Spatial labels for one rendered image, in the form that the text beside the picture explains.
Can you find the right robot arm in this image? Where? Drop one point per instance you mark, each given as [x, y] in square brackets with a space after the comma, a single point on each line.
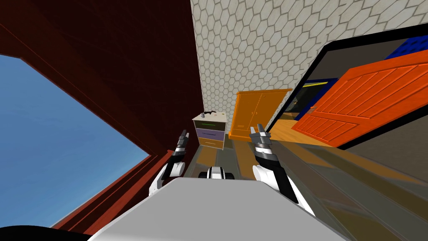
[274, 170]

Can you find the white nightstand with coloured drawers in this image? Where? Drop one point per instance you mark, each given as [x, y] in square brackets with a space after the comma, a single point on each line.
[210, 131]

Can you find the orange cupboard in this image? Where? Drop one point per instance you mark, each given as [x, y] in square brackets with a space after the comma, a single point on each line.
[255, 112]

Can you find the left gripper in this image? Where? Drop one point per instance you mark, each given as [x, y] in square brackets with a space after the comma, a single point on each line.
[181, 144]

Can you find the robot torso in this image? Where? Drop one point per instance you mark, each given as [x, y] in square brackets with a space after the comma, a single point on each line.
[214, 211]

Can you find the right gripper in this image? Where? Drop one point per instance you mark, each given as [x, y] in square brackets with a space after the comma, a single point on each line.
[261, 140]

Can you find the orange panelled door leaf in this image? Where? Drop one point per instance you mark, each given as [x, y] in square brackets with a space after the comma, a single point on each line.
[361, 103]

